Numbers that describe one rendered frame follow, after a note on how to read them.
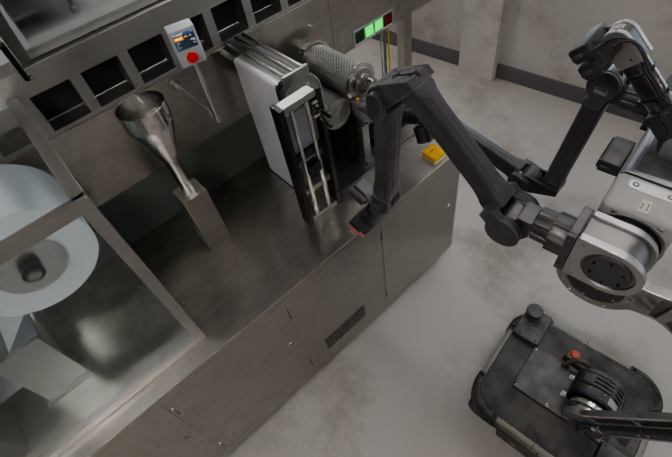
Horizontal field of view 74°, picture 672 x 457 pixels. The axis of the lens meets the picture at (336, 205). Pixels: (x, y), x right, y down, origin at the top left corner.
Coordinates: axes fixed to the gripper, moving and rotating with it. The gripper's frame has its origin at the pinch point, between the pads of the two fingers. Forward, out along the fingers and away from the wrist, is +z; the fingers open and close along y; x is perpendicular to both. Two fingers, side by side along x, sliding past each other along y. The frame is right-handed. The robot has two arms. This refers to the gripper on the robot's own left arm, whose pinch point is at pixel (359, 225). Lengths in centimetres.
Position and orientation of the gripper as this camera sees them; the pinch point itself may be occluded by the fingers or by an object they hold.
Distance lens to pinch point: 148.1
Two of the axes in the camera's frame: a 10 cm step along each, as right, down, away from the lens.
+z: -2.6, 3.4, 9.0
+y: -6.5, 6.4, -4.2
